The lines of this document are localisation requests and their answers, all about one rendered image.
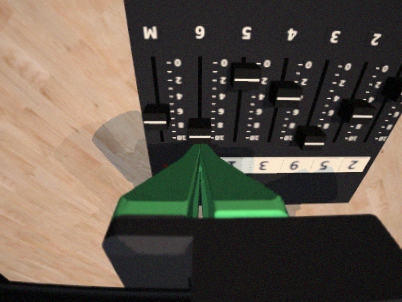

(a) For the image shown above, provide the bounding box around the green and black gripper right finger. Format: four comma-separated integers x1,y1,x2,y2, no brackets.
200,144,289,218

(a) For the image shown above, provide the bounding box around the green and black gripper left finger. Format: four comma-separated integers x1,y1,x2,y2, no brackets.
111,144,200,220

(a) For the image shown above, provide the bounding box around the black lighting desk with faders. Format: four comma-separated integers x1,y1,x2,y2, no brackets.
124,0,402,205

